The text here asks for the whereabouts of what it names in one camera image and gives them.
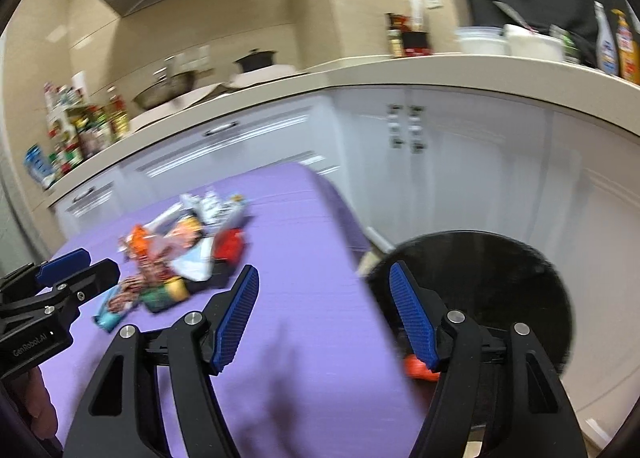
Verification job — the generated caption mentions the steel wok pan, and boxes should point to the steel wok pan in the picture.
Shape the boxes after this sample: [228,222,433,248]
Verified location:
[134,70,198,111]

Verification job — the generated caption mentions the green yellow black tube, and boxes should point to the green yellow black tube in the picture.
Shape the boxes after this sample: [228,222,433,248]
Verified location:
[140,276,190,313]

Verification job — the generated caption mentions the blue white bag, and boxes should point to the blue white bag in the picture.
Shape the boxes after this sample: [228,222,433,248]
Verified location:
[24,144,55,189]

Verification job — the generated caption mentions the dark soy sauce bottle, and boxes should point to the dark soy sauce bottle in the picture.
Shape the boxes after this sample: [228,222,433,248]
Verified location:
[386,13,404,59]

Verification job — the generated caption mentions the black trash bin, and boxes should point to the black trash bin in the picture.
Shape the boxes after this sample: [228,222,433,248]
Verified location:
[366,231,574,374]

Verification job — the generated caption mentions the purple tablecloth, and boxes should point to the purple tablecloth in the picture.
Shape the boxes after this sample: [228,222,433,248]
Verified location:
[37,161,426,458]

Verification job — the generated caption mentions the white bowl with spoon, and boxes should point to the white bowl with spoon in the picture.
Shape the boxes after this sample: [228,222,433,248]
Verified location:
[492,0,564,62]

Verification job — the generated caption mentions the teal white tube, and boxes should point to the teal white tube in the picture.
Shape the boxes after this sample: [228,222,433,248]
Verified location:
[93,286,132,334]

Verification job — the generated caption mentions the cooking oil bottle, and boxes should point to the cooking oil bottle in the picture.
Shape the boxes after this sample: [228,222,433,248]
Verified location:
[107,86,130,140]

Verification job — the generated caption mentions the left human hand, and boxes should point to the left human hand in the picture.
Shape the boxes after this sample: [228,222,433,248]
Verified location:
[11,367,58,440]

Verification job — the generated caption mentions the white storage container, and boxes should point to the white storage container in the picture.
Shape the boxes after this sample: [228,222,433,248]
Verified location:
[456,26,510,55]

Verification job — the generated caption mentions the orange wrapper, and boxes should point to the orange wrapper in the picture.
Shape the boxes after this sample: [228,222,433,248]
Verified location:
[119,224,153,263]

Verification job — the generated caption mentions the red patterned snack wrapper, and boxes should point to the red patterned snack wrapper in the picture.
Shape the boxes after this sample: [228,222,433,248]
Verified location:
[118,259,174,308]

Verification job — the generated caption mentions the white blue tube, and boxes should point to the white blue tube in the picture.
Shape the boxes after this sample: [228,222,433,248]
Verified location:
[180,191,247,235]

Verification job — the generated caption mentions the black clay pot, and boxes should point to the black clay pot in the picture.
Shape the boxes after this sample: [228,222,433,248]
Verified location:
[234,49,277,73]

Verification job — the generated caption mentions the red black box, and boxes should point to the red black box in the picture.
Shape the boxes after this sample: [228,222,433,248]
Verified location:
[401,30,432,58]

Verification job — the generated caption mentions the white spray bottle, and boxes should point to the white spray bottle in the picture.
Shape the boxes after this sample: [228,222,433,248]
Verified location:
[594,1,618,76]

